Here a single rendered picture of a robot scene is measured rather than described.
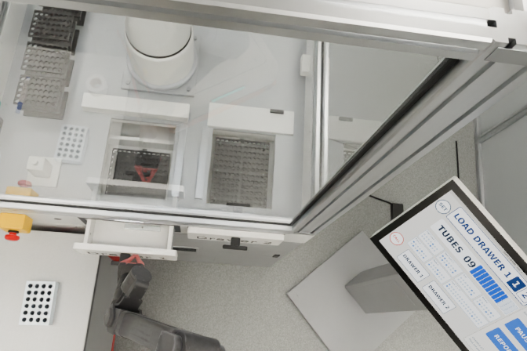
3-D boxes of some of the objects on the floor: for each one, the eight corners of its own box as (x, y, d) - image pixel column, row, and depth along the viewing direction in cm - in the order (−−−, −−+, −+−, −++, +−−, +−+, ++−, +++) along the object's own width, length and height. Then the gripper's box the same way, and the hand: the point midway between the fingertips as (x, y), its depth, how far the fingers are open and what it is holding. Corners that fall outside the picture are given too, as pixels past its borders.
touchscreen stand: (346, 374, 221) (462, 411, 126) (285, 294, 229) (351, 273, 134) (419, 304, 237) (572, 291, 141) (360, 231, 245) (467, 172, 150)
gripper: (112, 277, 124) (124, 244, 138) (112, 309, 128) (123, 273, 142) (139, 279, 125) (148, 246, 139) (138, 310, 129) (147, 275, 143)
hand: (135, 261), depth 140 cm, fingers closed on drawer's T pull, 3 cm apart
